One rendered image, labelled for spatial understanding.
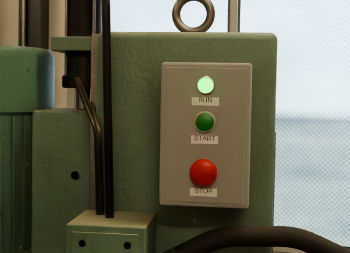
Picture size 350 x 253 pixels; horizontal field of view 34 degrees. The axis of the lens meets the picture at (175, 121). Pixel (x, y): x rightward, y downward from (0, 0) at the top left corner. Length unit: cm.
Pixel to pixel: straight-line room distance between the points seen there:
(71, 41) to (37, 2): 148
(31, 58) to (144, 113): 19
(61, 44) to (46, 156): 15
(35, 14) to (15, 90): 149
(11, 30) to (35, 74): 160
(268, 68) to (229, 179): 14
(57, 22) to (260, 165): 170
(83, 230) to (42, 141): 17
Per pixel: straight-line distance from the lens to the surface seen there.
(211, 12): 80
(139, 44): 70
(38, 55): 82
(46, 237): 80
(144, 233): 64
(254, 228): 67
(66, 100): 228
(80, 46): 79
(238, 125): 63
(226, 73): 63
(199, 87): 62
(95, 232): 65
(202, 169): 62
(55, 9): 232
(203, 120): 62
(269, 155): 69
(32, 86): 81
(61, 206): 78
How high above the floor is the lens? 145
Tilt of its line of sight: 3 degrees down
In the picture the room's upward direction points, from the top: 1 degrees clockwise
